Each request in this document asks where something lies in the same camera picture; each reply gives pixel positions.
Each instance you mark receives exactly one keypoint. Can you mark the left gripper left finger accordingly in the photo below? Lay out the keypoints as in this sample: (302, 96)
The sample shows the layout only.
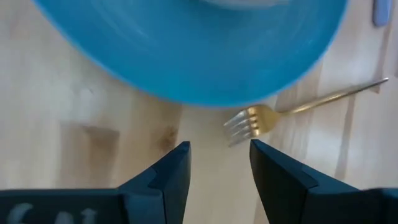
(155, 196)

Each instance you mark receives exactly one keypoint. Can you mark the blue round plate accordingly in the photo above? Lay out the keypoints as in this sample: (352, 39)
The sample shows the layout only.
(192, 53)

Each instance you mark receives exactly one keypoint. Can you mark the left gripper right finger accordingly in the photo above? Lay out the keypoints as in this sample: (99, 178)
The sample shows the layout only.
(289, 193)

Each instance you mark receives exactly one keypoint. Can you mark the gold metal fork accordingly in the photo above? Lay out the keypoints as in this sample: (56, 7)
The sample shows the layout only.
(261, 119)

